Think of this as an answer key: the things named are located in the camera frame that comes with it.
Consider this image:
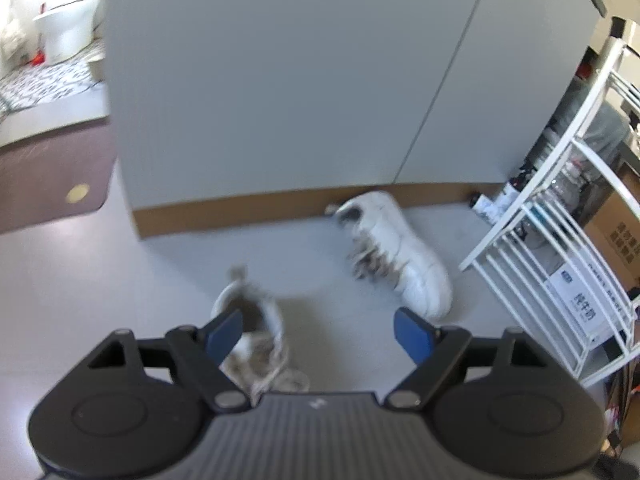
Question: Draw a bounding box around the brown floor mat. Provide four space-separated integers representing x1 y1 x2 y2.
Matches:
0 119 119 235

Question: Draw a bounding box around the white toilet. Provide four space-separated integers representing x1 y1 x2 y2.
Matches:
31 0 108 63

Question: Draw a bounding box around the white lace-up sneaker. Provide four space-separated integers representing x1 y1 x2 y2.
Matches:
326 190 454 322
209 264 312 407

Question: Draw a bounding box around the clear plastic bottle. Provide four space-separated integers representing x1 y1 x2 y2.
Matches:
547 157 588 216

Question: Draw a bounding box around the white shoe rack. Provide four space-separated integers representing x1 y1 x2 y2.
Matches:
458 37 640 390

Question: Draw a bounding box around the grey cabinet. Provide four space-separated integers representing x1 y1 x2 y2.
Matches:
104 0 608 240

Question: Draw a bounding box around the white carton box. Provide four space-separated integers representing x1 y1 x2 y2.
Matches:
544 245 640 348

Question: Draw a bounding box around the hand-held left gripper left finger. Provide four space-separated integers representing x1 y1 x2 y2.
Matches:
87 308 252 413

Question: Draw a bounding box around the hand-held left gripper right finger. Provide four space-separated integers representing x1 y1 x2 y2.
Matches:
384 306 550 411

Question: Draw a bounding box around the brown cardboard box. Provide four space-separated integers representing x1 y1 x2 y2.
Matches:
582 167 640 288

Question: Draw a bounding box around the grey cloth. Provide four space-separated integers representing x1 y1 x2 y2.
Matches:
560 72 632 168

